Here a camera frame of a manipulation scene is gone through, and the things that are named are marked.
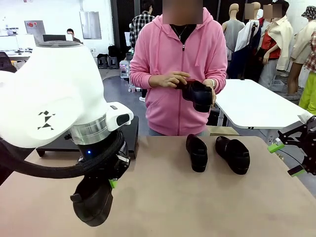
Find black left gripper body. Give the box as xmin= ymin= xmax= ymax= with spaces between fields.
xmin=77 ymin=141 xmax=131 ymax=183

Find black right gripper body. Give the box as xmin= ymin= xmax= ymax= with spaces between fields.
xmin=305 ymin=115 xmax=316 ymax=176

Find person's right forearm pink sleeve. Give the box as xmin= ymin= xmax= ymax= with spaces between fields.
xmin=130 ymin=69 xmax=163 ymax=89

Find person's left forearm pink sleeve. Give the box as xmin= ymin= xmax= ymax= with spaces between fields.
xmin=211 ymin=65 xmax=228 ymax=96

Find black shoe stand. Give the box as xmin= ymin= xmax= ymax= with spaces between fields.
xmin=122 ymin=115 xmax=139 ymax=160
xmin=36 ymin=142 xmax=80 ymax=158

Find person's left hand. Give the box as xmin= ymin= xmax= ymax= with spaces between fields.
xmin=202 ymin=79 xmax=217 ymax=108

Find person's right hand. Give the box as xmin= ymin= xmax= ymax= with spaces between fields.
xmin=161 ymin=71 xmax=191 ymax=88

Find neon yellow trousers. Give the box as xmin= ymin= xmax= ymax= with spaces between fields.
xmin=298 ymin=73 xmax=316 ymax=116

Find white folding table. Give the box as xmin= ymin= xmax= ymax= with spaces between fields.
xmin=214 ymin=79 xmax=315 ymax=129

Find grey storage bin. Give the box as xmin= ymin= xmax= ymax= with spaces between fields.
xmin=270 ymin=79 xmax=285 ymax=92

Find red plaid garment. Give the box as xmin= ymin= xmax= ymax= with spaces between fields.
xmin=303 ymin=31 xmax=316 ymax=75

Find mannequin with red top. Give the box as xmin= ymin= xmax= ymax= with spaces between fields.
xmin=258 ymin=4 xmax=282 ymax=86

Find mannequin with beige coat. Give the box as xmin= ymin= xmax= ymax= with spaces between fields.
xmin=287 ymin=14 xmax=316 ymax=97

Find clear plastic storage box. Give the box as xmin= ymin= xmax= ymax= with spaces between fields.
xmin=119 ymin=60 xmax=131 ymax=79

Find black plastic stool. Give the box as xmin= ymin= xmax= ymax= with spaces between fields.
xmin=108 ymin=56 xmax=119 ymax=70
xmin=97 ymin=54 xmax=109 ymax=69

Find mannequin with cream jacket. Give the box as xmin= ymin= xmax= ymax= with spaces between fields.
xmin=268 ymin=0 xmax=294 ymax=72

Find mannequin with white navy jacket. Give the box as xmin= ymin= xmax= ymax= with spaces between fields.
xmin=234 ymin=1 xmax=263 ymax=79

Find black backpack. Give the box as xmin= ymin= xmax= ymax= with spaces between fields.
xmin=108 ymin=44 xmax=119 ymax=58

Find mannequin with grey tank top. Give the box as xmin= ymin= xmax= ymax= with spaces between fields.
xmin=221 ymin=3 xmax=245 ymax=62

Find patterned bucket hat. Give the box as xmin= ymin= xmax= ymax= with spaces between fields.
xmin=301 ymin=6 xmax=316 ymax=18

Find person in pink hoodie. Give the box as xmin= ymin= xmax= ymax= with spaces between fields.
xmin=129 ymin=7 xmax=228 ymax=137

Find seated person at desk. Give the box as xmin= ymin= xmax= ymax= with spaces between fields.
xmin=66 ymin=28 xmax=84 ymax=45

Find black computer monitor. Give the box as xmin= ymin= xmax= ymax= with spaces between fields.
xmin=42 ymin=34 xmax=68 ymax=42

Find white office desk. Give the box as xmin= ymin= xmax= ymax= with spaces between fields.
xmin=6 ymin=48 xmax=35 ymax=60

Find black mesh office chair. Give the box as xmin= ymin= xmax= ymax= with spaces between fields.
xmin=0 ymin=51 xmax=17 ymax=74

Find person in plaid shirt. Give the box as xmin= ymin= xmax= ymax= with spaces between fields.
xmin=129 ymin=0 xmax=157 ymax=102

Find white computer monitor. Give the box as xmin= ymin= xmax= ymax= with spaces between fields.
xmin=0 ymin=34 xmax=37 ymax=51

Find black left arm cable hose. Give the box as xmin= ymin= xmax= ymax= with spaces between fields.
xmin=0 ymin=134 xmax=126 ymax=185

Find metal wall panel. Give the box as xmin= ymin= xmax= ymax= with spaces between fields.
xmin=79 ymin=11 xmax=102 ymax=40

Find silver cross necklace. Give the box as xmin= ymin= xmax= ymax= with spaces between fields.
xmin=171 ymin=24 xmax=188 ymax=40

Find grey wall electrical box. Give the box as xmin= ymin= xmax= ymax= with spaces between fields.
xmin=24 ymin=20 xmax=47 ymax=42

